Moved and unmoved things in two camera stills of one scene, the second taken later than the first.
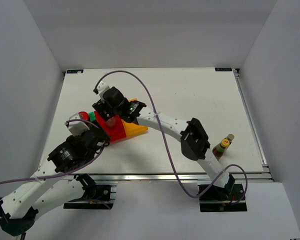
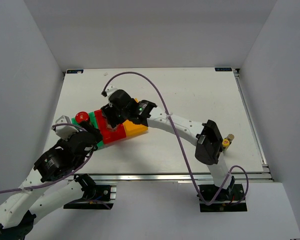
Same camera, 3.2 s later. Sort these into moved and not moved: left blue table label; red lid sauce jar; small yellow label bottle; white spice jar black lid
Moved: white spice jar black lid
Not moved: small yellow label bottle; red lid sauce jar; left blue table label
